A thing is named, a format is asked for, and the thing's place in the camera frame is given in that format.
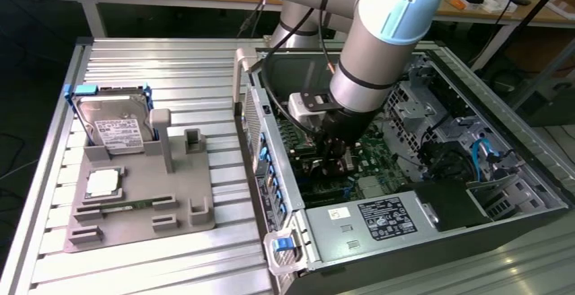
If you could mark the silver chipset heatsink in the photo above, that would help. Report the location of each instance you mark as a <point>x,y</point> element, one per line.
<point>370,186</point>

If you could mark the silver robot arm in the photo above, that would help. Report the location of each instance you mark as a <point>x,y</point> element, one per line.
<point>373,56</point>

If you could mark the blue case latch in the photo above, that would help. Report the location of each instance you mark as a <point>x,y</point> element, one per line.
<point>284,244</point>

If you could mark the metal disk bay cage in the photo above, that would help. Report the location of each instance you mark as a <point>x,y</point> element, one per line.
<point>416,109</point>

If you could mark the green motherboard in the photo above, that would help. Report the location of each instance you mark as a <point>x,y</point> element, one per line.
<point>392,170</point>

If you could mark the silver hard disk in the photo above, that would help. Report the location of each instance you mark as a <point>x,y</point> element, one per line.
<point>117,130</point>

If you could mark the grey power supply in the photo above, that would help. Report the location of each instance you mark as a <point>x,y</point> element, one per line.
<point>337,237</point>

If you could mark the white orange parts box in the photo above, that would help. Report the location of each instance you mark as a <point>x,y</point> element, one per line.
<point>477,3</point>

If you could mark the blue disk bracket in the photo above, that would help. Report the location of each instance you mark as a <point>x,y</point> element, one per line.
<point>87,90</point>

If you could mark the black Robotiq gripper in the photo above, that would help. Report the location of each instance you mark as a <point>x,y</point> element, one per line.
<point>344,130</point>

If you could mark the open black PC case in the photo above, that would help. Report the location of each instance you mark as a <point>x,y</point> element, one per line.
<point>428,268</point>

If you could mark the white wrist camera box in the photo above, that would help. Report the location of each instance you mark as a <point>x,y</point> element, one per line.
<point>304,109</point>

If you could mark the black computer tower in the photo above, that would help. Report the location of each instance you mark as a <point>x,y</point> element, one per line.
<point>548,106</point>

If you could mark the silver CPU chip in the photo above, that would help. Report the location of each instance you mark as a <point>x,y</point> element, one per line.
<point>105,184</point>

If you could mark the black fan shroud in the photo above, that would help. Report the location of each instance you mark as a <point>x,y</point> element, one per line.
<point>449,204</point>

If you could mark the grey parts rack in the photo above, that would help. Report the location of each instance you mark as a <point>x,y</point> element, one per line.
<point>144,180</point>

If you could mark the green RAM stick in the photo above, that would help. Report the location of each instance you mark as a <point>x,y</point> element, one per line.
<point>130,205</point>

